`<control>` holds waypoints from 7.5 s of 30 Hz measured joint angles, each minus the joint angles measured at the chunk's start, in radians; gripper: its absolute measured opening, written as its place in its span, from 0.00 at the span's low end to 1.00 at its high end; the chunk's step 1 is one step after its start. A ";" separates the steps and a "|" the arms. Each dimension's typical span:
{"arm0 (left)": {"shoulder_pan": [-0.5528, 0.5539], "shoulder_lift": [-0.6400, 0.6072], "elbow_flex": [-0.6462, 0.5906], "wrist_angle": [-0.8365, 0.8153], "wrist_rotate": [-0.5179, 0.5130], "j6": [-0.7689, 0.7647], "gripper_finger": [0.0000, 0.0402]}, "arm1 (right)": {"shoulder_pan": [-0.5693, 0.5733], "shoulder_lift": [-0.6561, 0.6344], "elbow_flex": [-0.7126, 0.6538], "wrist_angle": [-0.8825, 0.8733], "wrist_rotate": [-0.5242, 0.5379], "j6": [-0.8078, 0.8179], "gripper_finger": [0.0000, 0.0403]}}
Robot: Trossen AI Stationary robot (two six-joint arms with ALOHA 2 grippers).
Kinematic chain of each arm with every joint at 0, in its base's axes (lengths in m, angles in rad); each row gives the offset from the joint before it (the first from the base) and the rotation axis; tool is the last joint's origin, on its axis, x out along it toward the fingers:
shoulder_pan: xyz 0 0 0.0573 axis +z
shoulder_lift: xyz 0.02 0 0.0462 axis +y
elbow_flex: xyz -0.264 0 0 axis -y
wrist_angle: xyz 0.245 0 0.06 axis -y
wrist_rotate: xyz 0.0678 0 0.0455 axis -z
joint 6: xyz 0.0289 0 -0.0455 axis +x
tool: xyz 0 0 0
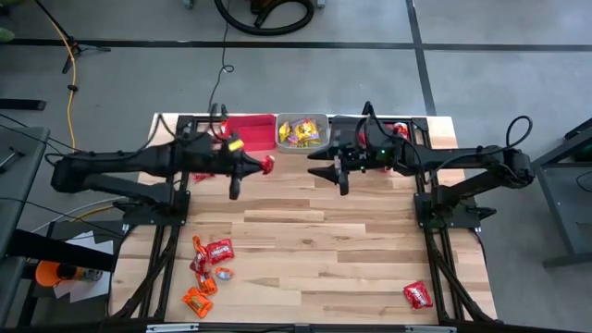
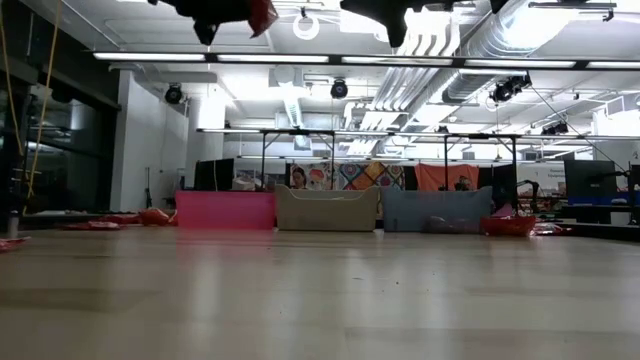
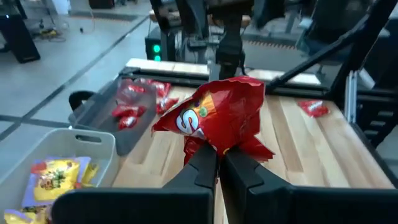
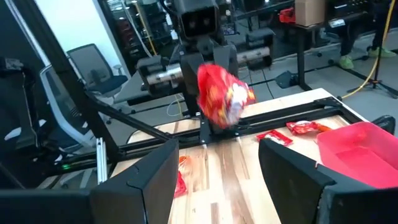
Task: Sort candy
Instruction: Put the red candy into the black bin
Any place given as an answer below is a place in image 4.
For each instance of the black tripod stand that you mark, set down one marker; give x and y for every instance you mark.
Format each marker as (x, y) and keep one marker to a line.
(388, 89)

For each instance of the person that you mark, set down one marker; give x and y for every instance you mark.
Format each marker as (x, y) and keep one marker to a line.
(346, 62)

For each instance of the silver aluminium extrusion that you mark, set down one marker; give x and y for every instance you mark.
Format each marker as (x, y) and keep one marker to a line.
(101, 161)

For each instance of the white-framed office chair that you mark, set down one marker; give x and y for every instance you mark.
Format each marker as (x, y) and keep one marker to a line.
(62, 102)

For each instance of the pink plastic bin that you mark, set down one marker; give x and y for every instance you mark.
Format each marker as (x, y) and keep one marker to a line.
(357, 155)

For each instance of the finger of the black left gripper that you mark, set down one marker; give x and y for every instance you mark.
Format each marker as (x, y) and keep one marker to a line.
(189, 74)
(225, 56)

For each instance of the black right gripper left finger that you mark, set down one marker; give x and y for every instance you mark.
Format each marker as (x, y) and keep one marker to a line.
(124, 202)

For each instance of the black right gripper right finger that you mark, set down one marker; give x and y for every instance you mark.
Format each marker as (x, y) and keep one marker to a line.
(295, 193)

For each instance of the black rig upright post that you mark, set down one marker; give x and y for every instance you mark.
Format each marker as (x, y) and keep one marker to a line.
(57, 59)

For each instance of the red and white candy bag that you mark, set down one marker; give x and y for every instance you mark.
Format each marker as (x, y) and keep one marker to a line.
(220, 96)

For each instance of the dark mesh office chair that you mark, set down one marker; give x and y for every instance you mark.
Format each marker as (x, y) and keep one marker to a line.
(93, 71)

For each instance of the black aluminium table frame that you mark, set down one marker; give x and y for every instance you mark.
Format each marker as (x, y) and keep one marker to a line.
(311, 109)

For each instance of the dark equipment shelf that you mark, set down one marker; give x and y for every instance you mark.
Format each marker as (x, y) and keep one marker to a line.
(136, 28)

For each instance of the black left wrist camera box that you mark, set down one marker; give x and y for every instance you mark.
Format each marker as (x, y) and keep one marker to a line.
(199, 23)

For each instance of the red box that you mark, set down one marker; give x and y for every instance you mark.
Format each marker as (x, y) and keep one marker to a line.
(286, 15)

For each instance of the black desk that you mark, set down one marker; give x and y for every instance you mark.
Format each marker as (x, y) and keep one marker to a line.
(301, 62)

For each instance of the black floor pedal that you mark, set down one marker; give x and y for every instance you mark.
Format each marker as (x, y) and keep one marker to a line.
(286, 79)

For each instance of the cardboard box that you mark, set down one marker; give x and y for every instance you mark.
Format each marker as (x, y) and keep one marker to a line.
(310, 12)

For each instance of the red candy wrapper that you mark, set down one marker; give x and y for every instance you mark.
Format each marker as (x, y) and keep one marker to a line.
(275, 137)
(303, 127)
(180, 186)

